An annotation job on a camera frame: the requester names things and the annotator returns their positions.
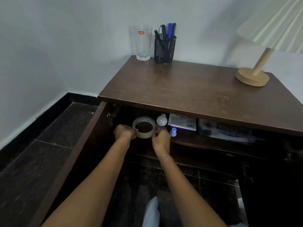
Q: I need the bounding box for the red thread bracelet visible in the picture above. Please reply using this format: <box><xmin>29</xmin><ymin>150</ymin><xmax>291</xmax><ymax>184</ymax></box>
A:
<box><xmin>161</xmin><ymin>155</ymin><xmax>175</xmax><ymax>169</ymax></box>

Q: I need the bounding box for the person's right forearm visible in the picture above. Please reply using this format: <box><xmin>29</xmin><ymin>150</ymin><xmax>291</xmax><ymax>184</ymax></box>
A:
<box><xmin>160</xmin><ymin>155</ymin><xmax>228</xmax><ymax>227</ymax></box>

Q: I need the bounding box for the clear drinking glass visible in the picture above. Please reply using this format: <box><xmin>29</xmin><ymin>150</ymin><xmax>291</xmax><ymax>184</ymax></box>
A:
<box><xmin>134</xmin><ymin>25</ymin><xmax>153</xmax><ymax>61</ymax></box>

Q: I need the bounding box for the person's left forearm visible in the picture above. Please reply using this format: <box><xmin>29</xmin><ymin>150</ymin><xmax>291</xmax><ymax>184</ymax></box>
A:
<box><xmin>41</xmin><ymin>139</ymin><xmax>132</xmax><ymax>227</ymax></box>

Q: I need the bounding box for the person's right hand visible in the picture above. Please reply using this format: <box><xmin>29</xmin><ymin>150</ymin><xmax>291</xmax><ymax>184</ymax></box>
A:
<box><xmin>151</xmin><ymin>126</ymin><xmax>171</xmax><ymax>161</ymax></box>

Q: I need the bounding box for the clear tape roll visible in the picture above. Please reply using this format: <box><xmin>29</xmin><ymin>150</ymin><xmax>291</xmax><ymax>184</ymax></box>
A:
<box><xmin>132</xmin><ymin>116</ymin><xmax>156</xmax><ymax>139</ymax></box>

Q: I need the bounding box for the white light bulb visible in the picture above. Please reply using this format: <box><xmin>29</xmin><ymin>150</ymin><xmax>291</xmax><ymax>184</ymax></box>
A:
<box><xmin>156</xmin><ymin>113</ymin><xmax>168</xmax><ymax>127</ymax></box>

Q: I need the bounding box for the brown cabinet door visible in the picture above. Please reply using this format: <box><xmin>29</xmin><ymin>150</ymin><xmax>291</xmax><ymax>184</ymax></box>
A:
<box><xmin>29</xmin><ymin>101</ymin><xmax>114</xmax><ymax>227</ymax></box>

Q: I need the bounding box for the brown wooden cabinet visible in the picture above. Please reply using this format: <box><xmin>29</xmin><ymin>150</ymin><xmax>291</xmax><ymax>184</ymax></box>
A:
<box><xmin>98</xmin><ymin>55</ymin><xmax>303</xmax><ymax>227</ymax></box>

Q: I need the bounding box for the wooden lamp with pleated shade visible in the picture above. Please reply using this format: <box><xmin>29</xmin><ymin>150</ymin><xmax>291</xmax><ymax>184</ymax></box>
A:
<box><xmin>235</xmin><ymin>0</ymin><xmax>303</xmax><ymax>87</ymax></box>

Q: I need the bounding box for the person's left hand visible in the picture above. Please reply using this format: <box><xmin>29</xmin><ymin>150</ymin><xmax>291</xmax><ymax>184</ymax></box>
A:
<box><xmin>113</xmin><ymin>124</ymin><xmax>139</xmax><ymax>143</ymax></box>

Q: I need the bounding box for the clear plastic package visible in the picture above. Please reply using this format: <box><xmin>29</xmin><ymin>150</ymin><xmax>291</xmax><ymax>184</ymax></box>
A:
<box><xmin>198</xmin><ymin>119</ymin><xmax>261</xmax><ymax>143</ymax></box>

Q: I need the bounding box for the white and blue box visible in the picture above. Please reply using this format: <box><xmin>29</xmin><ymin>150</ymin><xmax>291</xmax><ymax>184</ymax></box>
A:
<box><xmin>168</xmin><ymin>113</ymin><xmax>197</xmax><ymax>132</ymax></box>

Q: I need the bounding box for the black mesh pen holder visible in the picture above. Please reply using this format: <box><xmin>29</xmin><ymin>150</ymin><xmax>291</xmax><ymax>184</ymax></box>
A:
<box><xmin>154</xmin><ymin>35</ymin><xmax>177</xmax><ymax>64</ymax></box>

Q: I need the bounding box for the person's white clothing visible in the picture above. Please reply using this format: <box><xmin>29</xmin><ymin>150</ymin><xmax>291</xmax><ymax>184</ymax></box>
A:
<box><xmin>142</xmin><ymin>196</ymin><xmax>160</xmax><ymax>227</ymax></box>

